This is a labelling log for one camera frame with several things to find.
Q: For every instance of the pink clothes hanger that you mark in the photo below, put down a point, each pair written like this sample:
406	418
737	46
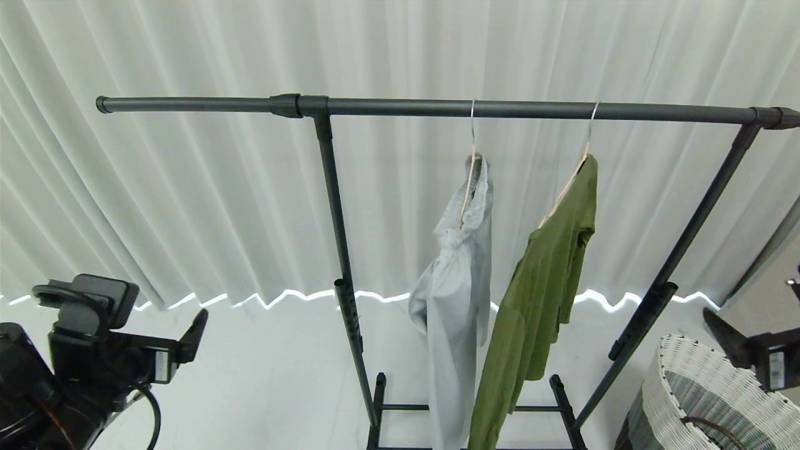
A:
567	187
467	194

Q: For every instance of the green shirt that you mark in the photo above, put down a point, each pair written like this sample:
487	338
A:
537	312

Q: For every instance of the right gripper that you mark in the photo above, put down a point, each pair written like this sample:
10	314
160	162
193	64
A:
781	350

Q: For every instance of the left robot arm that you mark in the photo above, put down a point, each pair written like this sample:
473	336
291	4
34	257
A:
25	387

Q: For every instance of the white laundry basket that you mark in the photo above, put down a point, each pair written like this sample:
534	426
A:
700	387

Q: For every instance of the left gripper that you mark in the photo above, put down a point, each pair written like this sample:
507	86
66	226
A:
125	362

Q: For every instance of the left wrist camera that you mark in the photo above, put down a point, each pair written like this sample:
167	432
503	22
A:
106	300

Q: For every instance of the black clothes rack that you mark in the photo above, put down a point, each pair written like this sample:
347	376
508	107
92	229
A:
406	107

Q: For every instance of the pale grey garment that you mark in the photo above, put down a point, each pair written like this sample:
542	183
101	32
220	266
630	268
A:
456	312

